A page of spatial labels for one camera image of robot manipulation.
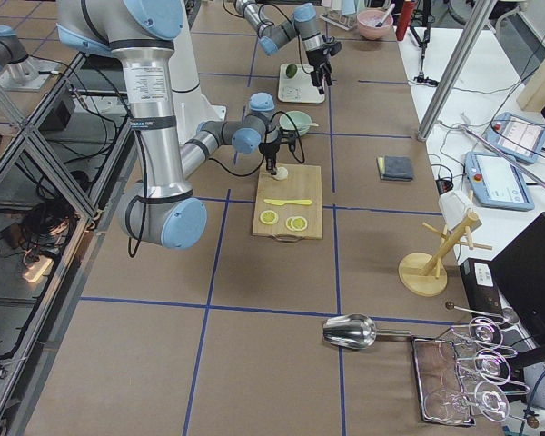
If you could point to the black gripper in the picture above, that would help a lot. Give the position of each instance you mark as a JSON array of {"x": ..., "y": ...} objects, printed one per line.
[
  {"x": 316, "y": 56},
  {"x": 268, "y": 149}
]

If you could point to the white steamed bun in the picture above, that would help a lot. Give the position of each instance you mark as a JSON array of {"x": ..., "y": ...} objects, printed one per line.
[{"x": 281, "y": 174}]

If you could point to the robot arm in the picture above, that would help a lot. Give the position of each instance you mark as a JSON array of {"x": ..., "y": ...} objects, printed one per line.
[
  {"x": 302, "y": 24},
  {"x": 161, "y": 209}
]

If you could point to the light green bowl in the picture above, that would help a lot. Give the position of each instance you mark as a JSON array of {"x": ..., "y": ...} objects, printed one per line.
[{"x": 295, "y": 120}]

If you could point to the pink mixing bowl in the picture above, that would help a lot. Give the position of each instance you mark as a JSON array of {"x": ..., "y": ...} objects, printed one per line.
[{"x": 372, "y": 26}]

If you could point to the cream bear serving tray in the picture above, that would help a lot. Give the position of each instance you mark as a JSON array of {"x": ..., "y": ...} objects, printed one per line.
[{"x": 298, "y": 89}]

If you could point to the green avocado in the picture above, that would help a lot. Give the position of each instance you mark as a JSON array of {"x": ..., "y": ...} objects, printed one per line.
[{"x": 291, "y": 70}]

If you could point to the bamboo cutting board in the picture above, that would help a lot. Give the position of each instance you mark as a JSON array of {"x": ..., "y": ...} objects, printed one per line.
[{"x": 303, "y": 182}]

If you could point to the yellow plastic knife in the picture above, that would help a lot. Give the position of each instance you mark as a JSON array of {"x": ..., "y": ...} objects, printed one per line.
[{"x": 280, "y": 202}]

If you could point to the lower lemon slice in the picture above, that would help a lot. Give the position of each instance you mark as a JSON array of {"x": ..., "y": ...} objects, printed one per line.
[{"x": 269, "y": 217}]

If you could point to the upper top lemon slice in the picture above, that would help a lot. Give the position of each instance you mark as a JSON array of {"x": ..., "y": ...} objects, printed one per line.
[{"x": 299, "y": 223}]

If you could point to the folded grey cloth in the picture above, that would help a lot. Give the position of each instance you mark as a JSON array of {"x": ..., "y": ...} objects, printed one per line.
[{"x": 395, "y": 168}]

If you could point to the wooden mug tree stand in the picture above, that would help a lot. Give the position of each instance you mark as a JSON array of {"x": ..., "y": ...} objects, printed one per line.
[{"x": 424, "y": 274}]

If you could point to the silver metal scoop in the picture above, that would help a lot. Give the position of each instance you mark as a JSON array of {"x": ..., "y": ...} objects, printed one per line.
[{"x": 358, "y": 332}]

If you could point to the near blue teach pendant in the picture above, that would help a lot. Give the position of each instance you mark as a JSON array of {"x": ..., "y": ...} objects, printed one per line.
[{"x": 496, "y": 182}]

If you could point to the blue teach pendant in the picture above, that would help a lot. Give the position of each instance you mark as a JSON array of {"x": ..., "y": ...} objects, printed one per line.
[
  {"x": 517, "y": 136},
  {"x": 496, "y": 182}
]

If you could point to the far blue teach pendant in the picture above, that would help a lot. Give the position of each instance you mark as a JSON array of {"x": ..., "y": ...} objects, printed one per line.
[{"x": 517, "y": 136}]

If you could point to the clear wine glass far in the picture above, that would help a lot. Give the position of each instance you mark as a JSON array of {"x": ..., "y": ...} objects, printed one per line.
[{"x": 480, "y": 330}]

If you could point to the clear wine glass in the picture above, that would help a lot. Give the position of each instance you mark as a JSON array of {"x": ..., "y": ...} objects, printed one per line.
[
  {"x": 480, "y": 330},
  {"x": 489, "y": 365},
  {"x": 472, "y": 402}
]

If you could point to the black computer monitor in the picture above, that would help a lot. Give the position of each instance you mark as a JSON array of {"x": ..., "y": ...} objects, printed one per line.
[{"x": 519, "y": 272}]

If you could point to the black rectangular tray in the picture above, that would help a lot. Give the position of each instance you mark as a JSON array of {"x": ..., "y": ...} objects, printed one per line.
[{"x": 434, "y": 364}]

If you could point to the clear wine glass middle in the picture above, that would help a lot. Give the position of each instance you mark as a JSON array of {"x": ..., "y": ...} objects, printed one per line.
[{"x": 489, "y": 365}]

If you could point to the clear wine glass near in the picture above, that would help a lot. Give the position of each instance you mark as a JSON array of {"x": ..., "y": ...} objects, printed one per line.
[{"x": 472, "y": 402}]

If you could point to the aluminium frame post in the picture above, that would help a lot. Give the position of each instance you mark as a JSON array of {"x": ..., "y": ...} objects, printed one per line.
[{"x": 458, "y": 59}]

